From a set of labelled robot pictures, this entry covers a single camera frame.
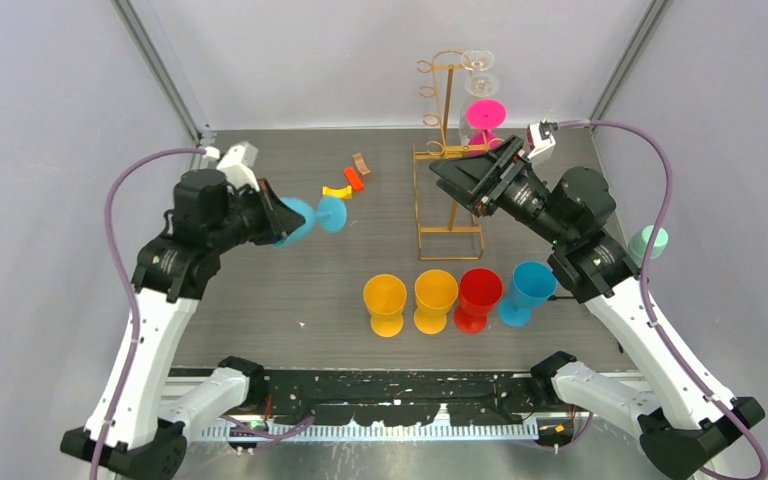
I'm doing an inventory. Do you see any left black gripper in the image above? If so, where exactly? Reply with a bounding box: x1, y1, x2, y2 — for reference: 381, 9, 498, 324
210, 178, 305, 254

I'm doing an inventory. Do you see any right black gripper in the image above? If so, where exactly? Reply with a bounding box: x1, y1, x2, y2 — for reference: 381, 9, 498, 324
430, 134, 571, 248

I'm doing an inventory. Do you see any blue wine glass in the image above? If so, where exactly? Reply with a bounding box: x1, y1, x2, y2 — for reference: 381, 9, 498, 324
275, 196, 348, 247
498, 261, 558, 327

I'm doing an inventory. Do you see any pink plastic wine glass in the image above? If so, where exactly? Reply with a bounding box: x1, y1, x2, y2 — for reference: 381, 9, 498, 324
465, 98, 507, 155

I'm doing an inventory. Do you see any red plastic wine glass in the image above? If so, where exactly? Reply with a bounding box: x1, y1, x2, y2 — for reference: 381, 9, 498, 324
454, 268, 504, 334

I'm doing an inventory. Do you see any clear wine glass front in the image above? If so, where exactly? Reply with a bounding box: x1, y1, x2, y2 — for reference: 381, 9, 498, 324
459, 72, 499, 146

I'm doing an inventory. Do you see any clear wine glass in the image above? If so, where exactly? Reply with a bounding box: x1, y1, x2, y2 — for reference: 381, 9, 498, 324
459, 72, 499, 146
460, 49, 495, 72

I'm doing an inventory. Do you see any yellow wine glass front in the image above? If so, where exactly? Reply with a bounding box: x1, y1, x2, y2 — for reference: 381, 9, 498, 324
413, 269, 459, 335

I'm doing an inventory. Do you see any yellow wine glass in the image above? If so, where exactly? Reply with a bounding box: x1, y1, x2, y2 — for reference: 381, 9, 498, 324
413, 269, 459, 335
363, 274, 407, 338

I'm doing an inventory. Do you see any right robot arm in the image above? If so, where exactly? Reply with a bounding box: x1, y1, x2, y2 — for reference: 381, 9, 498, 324
430, 136, 765, 479

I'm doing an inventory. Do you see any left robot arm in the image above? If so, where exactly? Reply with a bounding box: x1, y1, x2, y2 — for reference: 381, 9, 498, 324
60, 169, 305, 479

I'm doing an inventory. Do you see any gold wine glass rack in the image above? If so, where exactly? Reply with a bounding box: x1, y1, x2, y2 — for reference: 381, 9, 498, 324
412, 49, 486, 261

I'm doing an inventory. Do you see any clear wine glass rear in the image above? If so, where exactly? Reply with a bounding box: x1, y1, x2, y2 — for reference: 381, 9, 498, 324
460, 49, 495, 72

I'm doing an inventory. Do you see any yellow arch block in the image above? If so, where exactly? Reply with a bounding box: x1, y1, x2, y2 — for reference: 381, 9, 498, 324
321, 185, 354, 200

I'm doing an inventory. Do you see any orange block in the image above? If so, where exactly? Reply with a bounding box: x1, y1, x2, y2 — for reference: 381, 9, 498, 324
343, 167, 365, 192

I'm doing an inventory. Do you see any brown arch block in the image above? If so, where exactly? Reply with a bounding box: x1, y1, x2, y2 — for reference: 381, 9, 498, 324
352, 153, 371, 176

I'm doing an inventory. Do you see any mint green bottle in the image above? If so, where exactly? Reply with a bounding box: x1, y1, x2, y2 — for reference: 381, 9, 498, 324
627, 225, 670, 266

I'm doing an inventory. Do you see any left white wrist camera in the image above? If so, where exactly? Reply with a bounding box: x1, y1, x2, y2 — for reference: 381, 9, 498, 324
201, 141, 261, 192

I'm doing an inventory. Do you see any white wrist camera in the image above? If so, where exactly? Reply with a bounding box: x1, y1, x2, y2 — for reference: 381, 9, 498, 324
526, 120, 558, 166
201, 141, 261, 192

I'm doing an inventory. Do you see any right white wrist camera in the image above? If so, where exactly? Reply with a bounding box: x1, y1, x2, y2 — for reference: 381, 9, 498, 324
526, 120, 558, 166

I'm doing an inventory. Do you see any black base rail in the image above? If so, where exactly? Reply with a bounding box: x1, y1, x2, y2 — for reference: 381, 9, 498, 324
229, 370, 588, 444

